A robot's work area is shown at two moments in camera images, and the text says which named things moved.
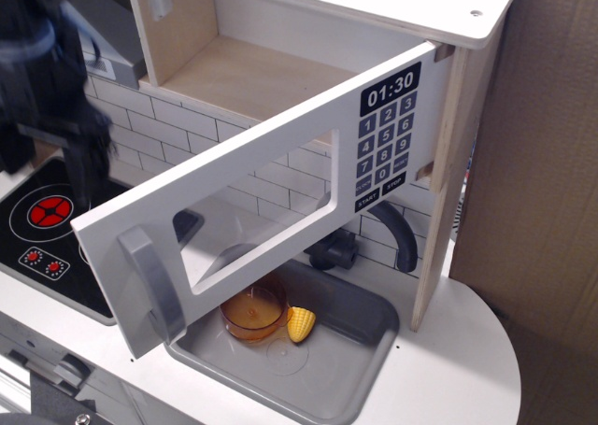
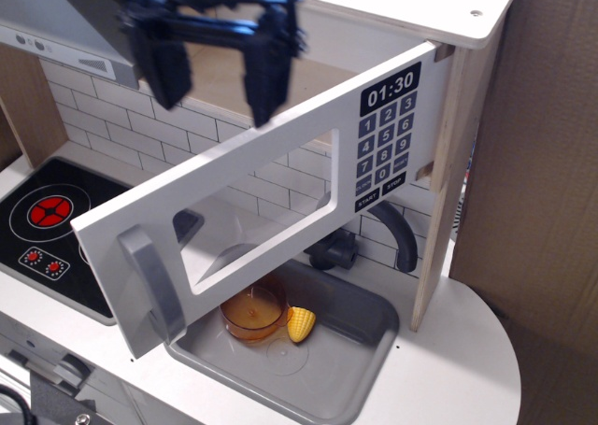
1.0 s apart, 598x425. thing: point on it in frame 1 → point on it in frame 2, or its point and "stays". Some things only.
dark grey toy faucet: x=340 y=249 stays
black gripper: x=88 y=145 → x=163 y=10
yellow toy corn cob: x=300 y=321 stays
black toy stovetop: x=37 y=244 stays
